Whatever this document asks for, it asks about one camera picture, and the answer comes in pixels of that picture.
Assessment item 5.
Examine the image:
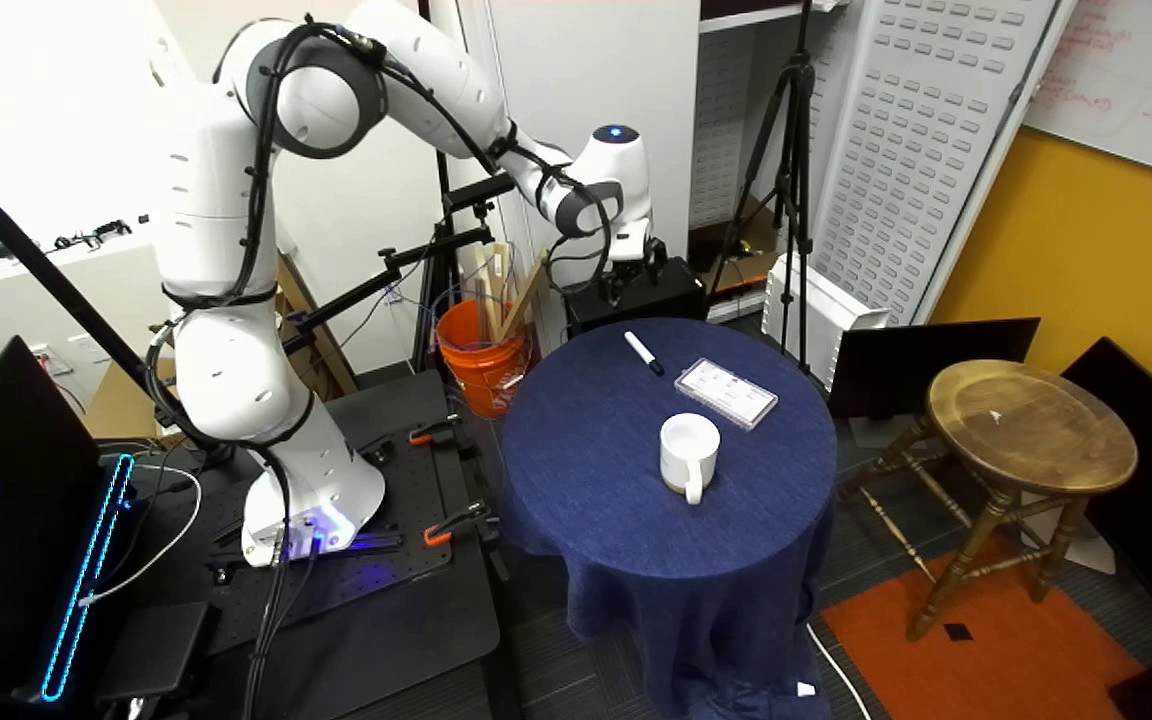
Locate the black slanted pole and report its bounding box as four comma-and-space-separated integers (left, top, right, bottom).
0, 135, 189, 433

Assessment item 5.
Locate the clear plastic card case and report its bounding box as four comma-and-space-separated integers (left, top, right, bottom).
674, 357, 780, 432

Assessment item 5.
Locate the white mug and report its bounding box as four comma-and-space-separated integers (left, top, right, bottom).
659, 412, 723, 506

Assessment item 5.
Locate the black and white marker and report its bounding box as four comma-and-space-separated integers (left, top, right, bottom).
623, 331, 666, 378

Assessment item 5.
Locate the white shelf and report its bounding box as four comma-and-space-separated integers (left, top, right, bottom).
686, 0, 842, 323

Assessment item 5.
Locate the blue tablecloth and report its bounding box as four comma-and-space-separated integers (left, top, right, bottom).
497, 318, 840, 720

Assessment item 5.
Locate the bundle of wooden sticks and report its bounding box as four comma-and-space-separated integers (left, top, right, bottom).
474, 241, 550, 343

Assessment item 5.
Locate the black laptop with blue light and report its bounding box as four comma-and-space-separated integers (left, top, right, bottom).
0, 335, 137, 707

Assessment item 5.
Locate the cardboard box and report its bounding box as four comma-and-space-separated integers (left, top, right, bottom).
84, 353, 179, 442

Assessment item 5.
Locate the whiteboard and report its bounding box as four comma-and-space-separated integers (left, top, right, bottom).
1023, 0, 1152, 188

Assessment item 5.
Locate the white louvered panel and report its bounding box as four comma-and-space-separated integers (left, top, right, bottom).
810, 0, 1079, 327

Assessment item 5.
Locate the black tripod stand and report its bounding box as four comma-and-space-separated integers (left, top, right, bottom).
704, 0, 829, 379

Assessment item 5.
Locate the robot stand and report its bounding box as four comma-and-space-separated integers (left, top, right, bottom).
86, 368, 509, 720

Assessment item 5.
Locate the orange mat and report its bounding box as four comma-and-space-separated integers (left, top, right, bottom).
820, 543, 1148, 720

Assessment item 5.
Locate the white ribbed heater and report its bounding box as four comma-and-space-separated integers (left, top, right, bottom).
761, 252, 893, 392

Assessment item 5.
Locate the white desk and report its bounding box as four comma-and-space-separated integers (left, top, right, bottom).
0, 214, 175, 419

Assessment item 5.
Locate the orange bucket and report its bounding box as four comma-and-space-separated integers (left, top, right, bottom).
433, 297, 538, 419

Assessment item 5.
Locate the white cable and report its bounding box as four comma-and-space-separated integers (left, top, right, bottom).
804, 620, 874, 720
79, 463, 204, 608

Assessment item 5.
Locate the round wooden stool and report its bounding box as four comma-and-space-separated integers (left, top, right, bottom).
840, 358, 1140, 644

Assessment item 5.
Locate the black box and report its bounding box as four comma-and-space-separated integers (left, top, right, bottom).
563, 257, 708, 339

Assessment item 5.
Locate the orange clamp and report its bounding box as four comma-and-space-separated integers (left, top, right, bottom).
422, 500, 493, 550
407, 414, 463, 447

